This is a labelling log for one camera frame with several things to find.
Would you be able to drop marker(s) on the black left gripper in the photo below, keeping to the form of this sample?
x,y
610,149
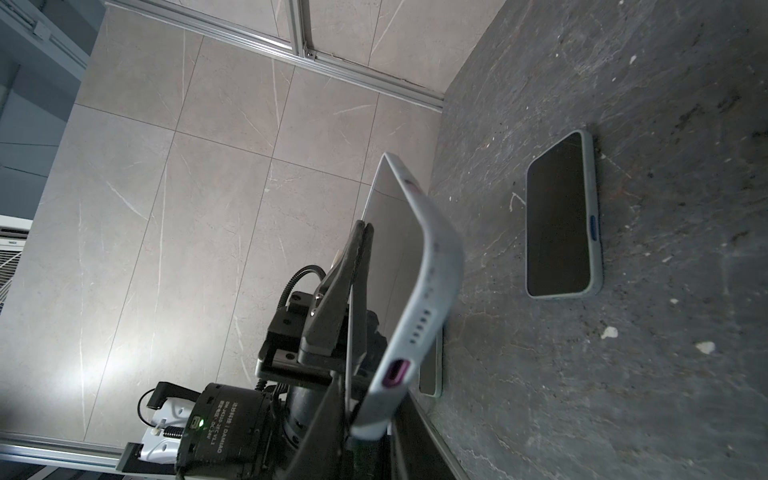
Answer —
x,y
304,348

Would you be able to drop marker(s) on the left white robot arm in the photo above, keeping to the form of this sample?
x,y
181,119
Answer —
x,y
238,433

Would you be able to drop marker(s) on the cased phone on right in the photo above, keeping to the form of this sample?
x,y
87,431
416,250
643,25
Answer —
x,y
430,382

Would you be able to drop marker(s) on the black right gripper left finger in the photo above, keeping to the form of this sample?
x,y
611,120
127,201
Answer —
x,y
317,426

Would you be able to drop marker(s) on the cased phone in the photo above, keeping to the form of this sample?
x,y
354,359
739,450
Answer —
x,y
430,382
563,251

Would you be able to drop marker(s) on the white air conditioner unit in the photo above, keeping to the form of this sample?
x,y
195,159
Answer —
x,y
14,235

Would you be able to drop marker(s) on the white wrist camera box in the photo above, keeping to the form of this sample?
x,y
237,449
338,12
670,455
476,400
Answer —
x,y
161,441

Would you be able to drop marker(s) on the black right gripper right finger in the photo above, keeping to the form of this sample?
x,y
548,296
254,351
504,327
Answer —
x,y
417,449

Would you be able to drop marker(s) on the light blue phone case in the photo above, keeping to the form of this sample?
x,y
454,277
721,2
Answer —
x,y
435,290

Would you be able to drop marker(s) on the cased phone on left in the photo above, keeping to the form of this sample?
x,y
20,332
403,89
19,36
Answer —
x,y
563,251

